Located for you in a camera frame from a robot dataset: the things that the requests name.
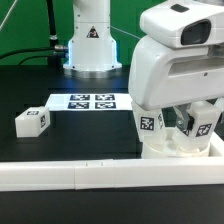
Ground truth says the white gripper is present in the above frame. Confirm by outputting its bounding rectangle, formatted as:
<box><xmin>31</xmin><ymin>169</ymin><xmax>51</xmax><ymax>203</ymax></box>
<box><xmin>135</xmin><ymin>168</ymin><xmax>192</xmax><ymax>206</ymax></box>
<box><xmin>128</xmin><ymin>36</ymin><xmax>224</xmax><ymax>136</ymax></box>

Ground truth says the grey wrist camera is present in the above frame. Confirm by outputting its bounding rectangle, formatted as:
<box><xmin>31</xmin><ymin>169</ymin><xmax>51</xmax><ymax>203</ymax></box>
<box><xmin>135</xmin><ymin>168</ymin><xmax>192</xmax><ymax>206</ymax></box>
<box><xmin>140</xmin><ymin>0</ymin><xmax>224</xmax><ymax>48</ymax></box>

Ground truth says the black cable with connector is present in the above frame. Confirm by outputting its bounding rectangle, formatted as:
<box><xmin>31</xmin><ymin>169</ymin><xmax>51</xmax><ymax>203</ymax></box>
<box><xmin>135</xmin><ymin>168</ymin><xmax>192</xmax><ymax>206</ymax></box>
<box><xmin>0</xmin><ymin>44</ymin><xmax>70</xmax><ymax>65</ymax></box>

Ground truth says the white sheet with tags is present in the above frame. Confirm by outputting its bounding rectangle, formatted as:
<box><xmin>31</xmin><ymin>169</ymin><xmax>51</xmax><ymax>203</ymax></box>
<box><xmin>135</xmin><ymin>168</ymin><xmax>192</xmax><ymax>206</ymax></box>
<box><xmin>46</xmin><ymin>93</ymin><xmax>132</xmax><ymax>111</ymax></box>

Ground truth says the white round stool seat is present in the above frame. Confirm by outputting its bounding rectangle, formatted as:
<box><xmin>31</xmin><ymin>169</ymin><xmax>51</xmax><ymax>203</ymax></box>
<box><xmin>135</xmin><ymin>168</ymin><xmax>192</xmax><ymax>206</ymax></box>
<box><xmin>141</xmin><ymin>128</ymin><xmax>211</xmax><ymax>159</ymax></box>

